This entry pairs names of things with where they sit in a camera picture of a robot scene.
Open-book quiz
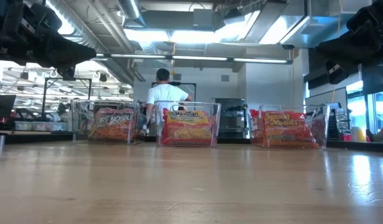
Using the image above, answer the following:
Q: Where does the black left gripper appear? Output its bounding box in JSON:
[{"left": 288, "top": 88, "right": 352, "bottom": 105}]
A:
[{"left": 0, "top": 0, "right": 97, "bottom": 70}]

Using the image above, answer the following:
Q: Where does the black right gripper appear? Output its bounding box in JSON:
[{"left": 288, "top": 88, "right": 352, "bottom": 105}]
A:
[{"left": 314, "top": 0, "right": 383, "bottom": 68}]

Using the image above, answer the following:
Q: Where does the black fire noodle pack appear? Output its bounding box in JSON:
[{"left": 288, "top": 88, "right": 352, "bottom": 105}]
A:
[{"left": 88, "top": 106, "right": 138, "bottom": 141}]

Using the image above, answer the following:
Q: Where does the red yellow beef ramen pack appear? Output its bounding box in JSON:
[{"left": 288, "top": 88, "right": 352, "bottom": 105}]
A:
[{"left": 161, "top": 108, "right": 214, "bottom": 146}]

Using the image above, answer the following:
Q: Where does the clear plastic bin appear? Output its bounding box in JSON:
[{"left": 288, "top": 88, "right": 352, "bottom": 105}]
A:
[
  {"left": 248, "top": 104, "right": 331, "bottom": 150},
  {"left": 153, "top": 100, "right": 222, "bottom": 147},
  {"left": 70, "top": 98, "right": 141, "bottom": 145}
]

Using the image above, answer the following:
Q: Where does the white storage tray row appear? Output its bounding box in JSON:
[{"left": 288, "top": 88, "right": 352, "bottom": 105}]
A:
[{"left": 14, "top": 120, "right": 69, "bottom": 132}]

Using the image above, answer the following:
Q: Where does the black monitor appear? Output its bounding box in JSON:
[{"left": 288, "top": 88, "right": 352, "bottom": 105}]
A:
[{"left": 0, "top": 95, "right": 17, "bottom": 131}]

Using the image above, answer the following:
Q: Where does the yellow white container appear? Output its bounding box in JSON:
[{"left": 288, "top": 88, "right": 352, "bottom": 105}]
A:
[{"left": 351, "top": 126, "right": 368, "bottom": 143}]

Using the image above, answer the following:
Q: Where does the orange spicy chicken noodle pack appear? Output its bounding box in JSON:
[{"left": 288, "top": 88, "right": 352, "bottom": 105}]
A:
[
  {"left": 249, "top": 108, "right": 264, "bottom": 144},
  {"left": 261, "top": 111, "right": 319, "bottom": 149}
]

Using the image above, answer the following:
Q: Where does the ceiling light panel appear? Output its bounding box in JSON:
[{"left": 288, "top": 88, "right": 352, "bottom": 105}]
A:
[{"left": 124, "top": 28, "right": 231, "bottom": 45}]

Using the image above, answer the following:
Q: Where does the long ceiling light strip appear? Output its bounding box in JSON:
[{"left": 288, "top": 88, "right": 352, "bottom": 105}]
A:
[{"left": 96, "top": 52, "right": 293, "bottom": 65}]

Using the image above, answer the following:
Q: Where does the dark grey cabinet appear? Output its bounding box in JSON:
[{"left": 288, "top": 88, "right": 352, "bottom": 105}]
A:
[{"left": 215, "top": 98, "right": 249, "bottom": 139}]

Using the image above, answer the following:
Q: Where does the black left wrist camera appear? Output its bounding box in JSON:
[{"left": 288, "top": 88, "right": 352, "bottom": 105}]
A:
[{"left": 57, "top": 65, "right": 77, "bottom": 82}]

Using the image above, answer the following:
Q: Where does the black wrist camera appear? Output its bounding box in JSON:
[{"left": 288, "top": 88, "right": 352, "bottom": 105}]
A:
[
  {"left": 325, "top": 60, "right": 351, "bottom": 85},
  {"left": 57, "top": 65, "right": 77, "bottom": 82}
]

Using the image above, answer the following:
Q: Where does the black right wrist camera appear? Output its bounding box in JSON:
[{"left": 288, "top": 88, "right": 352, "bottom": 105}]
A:
[{"left": 325, "top": 60, "right": 351, "bottom": 85}]

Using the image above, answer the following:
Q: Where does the black wire rack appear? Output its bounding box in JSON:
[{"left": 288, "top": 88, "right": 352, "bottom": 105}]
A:
[{"left": 328, "top": 108, "right": 342, "bottom": 140}]

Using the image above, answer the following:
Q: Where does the silver spiral air duct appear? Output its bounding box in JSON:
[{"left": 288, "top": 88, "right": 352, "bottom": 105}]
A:
[{"left": 116, "top": 0, "right": 148, "bottom": 29}]

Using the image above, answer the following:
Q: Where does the black table frame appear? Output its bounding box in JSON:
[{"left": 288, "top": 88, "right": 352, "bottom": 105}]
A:
[{"left": 0, "top": 132, "right": 383, "bottom": 154}]

